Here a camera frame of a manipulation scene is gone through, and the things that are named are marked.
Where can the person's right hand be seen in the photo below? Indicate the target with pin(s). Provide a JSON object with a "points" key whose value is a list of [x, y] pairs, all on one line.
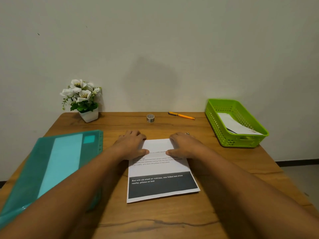
{"points": [[187, 146]]}

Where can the person's right forearm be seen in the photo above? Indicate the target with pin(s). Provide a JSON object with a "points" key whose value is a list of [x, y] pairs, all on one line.
{"points": [[249, 191]]}

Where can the green plastic basket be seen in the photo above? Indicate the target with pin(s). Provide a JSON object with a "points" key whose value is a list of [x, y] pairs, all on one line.
{"points": [[224, 131]]}

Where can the person's left hand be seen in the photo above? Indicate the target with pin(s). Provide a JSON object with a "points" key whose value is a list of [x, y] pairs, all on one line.
{"points": [[128, 146]]}

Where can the white flower plant in pot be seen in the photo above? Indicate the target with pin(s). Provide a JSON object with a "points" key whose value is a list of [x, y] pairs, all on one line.
{"points": [[83, 98]]}

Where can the person's left thumb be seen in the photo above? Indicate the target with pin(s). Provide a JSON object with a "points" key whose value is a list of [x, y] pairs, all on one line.
{"points": [[142, 152]]}

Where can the silver tape roll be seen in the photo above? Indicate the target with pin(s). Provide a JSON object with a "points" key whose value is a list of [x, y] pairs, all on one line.
{"points": [[150, 118]]}

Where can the person's left forearm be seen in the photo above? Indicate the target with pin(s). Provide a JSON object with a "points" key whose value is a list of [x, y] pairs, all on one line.
{"points": [[64, 194]]}

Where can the person's right thumb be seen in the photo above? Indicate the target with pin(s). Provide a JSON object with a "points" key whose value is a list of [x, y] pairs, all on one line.
{"points": [[172, 153]]}

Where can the orange pen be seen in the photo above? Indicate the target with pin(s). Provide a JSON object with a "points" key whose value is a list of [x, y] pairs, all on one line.
{"points": [[182, 115]]}

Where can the teal transparent plastic folder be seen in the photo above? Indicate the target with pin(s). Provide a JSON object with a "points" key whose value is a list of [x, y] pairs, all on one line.
{"points": [[30, 171]]}

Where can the white printed paper sheet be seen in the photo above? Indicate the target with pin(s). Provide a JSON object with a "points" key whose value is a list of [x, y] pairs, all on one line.
{"points": [[159, 171]]}

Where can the white envelope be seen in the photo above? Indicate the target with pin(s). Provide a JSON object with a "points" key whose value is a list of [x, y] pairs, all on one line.
{"points": [[236, 125]]}

